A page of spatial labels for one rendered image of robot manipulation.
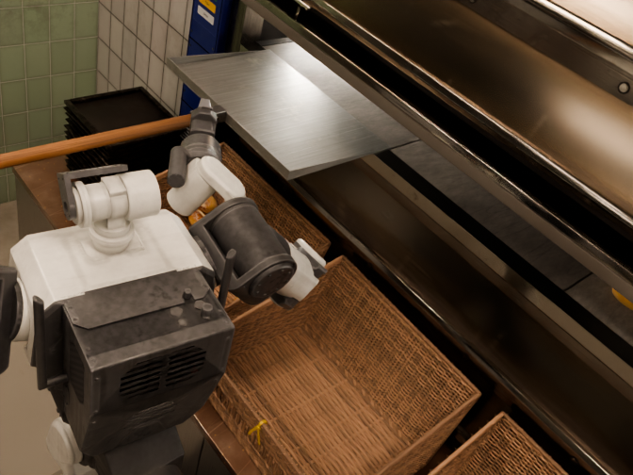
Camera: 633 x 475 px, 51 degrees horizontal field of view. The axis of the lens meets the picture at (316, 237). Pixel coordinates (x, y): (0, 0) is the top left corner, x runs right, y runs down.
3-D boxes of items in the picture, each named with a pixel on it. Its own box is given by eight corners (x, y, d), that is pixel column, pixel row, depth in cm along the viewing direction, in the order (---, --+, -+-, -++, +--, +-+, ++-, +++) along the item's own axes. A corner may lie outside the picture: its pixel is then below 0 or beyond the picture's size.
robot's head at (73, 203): (139, 220, 92) (131, 164, 90) (76, 232, 87) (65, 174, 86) (124, 216, 97) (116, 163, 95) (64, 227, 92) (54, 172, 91)
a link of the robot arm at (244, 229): (308, 271, 115) (279, 248, 103) (267, 303, 116) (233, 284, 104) (274, 222, 120) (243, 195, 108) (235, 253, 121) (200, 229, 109)
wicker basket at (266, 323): (320, 314, 211) (343, 251, 194) (447, 452, 183) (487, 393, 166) (186, 375, 182) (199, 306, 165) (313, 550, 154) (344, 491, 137)
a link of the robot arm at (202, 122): (219, 156, 153) (218, 188, 144) (175, 151, 151) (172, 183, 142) (226, 109, 145) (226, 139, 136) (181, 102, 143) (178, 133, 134)
